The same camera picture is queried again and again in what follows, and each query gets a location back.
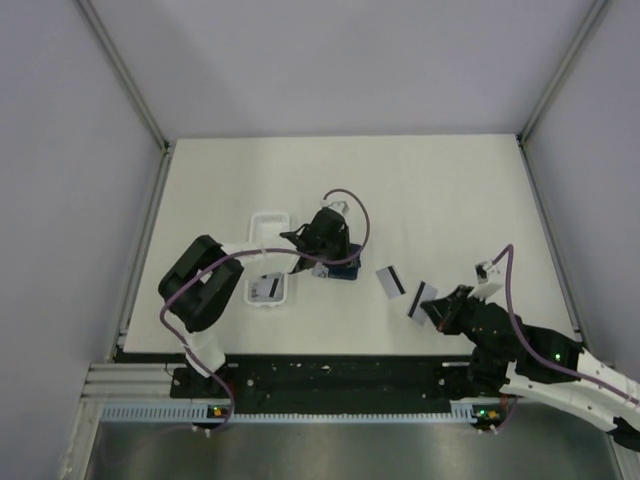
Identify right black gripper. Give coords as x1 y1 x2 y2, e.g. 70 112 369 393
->
420 284 508 365

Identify blue card holder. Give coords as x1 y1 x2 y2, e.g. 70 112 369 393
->
326 243 361 281

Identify silver card black stripe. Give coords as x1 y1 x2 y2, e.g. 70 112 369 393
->
407 281 438 326

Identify white plastic basket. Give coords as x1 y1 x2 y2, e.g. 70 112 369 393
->
243 211 297 307

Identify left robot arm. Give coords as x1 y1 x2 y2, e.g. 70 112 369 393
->
158 206 370 397

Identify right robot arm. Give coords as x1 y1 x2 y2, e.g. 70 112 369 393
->
420 285 639 452

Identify diamond print silver card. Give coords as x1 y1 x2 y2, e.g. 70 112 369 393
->
311 263 329 279

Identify silver card near holder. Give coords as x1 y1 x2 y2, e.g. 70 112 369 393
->
376 265 406 299

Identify lower cards in basket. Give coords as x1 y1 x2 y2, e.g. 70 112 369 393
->
249 273 285 302

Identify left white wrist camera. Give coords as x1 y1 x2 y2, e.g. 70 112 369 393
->
320 200 349 220

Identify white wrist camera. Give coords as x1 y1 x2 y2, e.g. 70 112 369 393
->
320 200 349 220
469 261 504 300

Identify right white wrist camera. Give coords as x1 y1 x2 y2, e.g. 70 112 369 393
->
469 261 504 300

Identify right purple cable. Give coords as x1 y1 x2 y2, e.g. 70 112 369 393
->
487 243 640 434

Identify purple cable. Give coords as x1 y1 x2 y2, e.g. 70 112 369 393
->
158 188 372 436
487 243 640 434

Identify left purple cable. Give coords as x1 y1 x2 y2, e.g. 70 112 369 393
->
158 188 372 436

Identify grey slotted cable duct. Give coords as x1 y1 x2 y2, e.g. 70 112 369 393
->
100 403 502 425

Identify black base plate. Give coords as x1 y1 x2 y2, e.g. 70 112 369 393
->
169 352 526 414

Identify right aluminium frame post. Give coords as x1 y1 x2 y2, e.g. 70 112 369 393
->
517 0 614 146

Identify aluminium frame post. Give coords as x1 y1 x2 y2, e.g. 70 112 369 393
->
73 0 170 152
517 0 614 146

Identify left aluminium frame post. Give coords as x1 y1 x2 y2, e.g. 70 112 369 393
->
73 0 170 152

